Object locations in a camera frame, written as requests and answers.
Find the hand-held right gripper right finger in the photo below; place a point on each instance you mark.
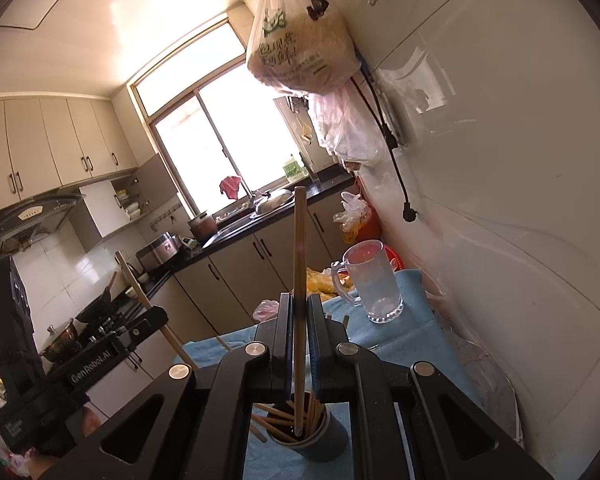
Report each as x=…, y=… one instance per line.
x=314, y=355

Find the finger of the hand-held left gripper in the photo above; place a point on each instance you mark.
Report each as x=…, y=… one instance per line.
x=147, y=327

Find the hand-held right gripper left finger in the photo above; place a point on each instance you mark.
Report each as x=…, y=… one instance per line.
x=286, y=355

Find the dark grey perforated utensil holder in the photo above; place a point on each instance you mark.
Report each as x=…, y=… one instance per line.
x=330, y=440

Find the gas stove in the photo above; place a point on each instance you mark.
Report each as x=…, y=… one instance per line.
x=105, y=330

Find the pink plastic bag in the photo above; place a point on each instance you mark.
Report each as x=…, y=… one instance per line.
x=266, y=310

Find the black frying pan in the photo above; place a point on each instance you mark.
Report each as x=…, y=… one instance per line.
x=97, y=310

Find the yellow plastic bag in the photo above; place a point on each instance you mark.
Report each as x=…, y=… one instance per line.
x=325, y=282

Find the silver rice cooker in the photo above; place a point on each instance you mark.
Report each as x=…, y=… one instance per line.
x=160, y=252

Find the clear glass mug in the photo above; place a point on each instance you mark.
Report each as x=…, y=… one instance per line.
x=375, y=285

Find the beige base cabinets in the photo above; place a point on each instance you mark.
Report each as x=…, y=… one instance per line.
x=240, y=270

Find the blue table cloth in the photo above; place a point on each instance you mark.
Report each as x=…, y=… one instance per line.
x=415, y=350

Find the brown cooking pot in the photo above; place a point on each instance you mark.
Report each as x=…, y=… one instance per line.
x=202, y=227

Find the stacked white dishes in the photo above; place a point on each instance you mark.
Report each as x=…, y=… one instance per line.
x=127, y=200

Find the plastic bag with orange contents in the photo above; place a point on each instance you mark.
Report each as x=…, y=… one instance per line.
x=360, y=225

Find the steel kitchen sink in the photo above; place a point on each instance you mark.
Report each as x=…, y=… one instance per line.
x=240, y=222

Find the grey range hood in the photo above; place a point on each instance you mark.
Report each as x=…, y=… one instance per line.
x=25, y=220

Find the steel faucet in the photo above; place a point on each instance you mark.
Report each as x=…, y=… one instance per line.
x=252, y=199

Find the pink rag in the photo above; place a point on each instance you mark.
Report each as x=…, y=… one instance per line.
x=230, y=186

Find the green dish soap bottle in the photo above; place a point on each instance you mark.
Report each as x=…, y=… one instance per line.
x=292, y=170

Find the kitchen window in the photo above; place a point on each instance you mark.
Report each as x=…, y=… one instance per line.
x=230, y=125

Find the white hanging plastic bags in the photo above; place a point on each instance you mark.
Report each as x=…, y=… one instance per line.
x=350, y=125

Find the printed hanging plastic bag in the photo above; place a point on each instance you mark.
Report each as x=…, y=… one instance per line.
x=300, y=45

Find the beige wall cabinets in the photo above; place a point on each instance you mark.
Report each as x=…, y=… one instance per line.
x=55, y=145

